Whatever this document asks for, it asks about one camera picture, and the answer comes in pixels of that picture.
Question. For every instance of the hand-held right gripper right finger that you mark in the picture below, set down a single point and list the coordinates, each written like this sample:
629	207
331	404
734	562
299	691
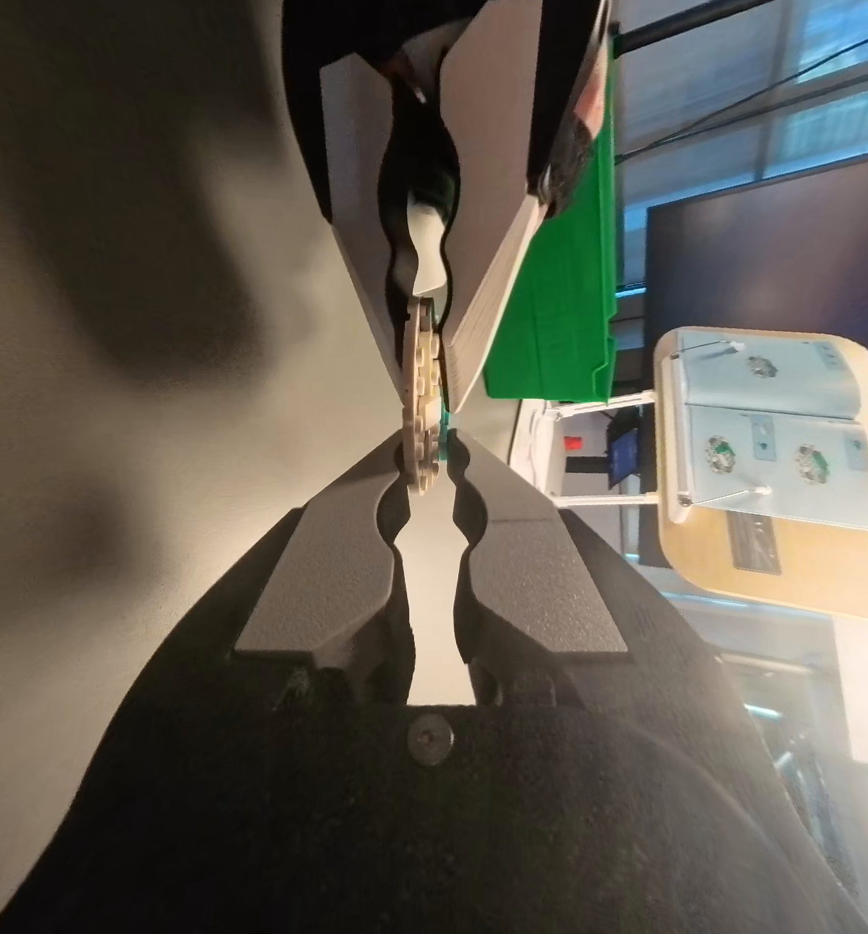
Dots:
543	584

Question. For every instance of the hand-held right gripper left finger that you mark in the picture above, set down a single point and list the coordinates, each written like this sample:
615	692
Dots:
317	584

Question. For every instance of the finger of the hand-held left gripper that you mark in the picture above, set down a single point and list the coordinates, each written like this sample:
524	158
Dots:
354	182
507	109

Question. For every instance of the small teal lego piece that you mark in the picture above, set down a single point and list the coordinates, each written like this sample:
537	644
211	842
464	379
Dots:
445	438

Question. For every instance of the round white lego plate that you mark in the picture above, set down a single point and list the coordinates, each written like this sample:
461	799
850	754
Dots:
419	379

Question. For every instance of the person's left hand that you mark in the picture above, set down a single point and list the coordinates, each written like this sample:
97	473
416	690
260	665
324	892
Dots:
593	109

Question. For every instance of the red floor box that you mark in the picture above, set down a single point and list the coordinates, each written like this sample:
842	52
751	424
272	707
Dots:
572	443

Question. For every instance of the small black blue device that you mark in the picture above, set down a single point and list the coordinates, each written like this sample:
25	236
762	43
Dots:
624	456

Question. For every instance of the black light stand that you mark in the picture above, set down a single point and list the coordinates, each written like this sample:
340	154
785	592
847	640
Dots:
660	33

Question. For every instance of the green plastic bin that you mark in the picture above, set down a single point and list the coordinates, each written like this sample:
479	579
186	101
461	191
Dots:
565	292

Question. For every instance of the large black screen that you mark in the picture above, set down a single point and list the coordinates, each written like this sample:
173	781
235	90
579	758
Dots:
770	255

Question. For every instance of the glass window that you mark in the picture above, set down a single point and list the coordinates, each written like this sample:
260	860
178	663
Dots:
828	138

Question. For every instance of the light blue instruction booklet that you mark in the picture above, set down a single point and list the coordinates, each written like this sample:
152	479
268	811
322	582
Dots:
806	379

